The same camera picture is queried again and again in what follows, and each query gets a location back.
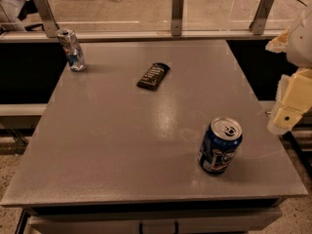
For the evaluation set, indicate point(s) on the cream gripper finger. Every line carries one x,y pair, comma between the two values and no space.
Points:
278,44
293,100

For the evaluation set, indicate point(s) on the blue pepsi can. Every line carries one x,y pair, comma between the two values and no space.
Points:
221,140

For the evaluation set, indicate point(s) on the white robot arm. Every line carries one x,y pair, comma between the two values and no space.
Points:
299,46

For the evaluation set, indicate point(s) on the black rxbar chocolate bar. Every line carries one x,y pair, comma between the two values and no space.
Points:
153,76

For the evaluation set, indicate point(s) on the silver red bull can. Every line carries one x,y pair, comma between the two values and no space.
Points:
72,49

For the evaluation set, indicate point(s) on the right metal bracket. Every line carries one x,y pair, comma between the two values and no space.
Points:
258,24

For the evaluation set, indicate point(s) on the metal bracket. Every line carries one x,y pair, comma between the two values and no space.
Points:
177,15
44,10
258,24

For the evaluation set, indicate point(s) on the middle metal bracket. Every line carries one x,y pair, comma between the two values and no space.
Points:
177,15

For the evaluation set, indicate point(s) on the left metal bracket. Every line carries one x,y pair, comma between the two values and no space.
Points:
44,10

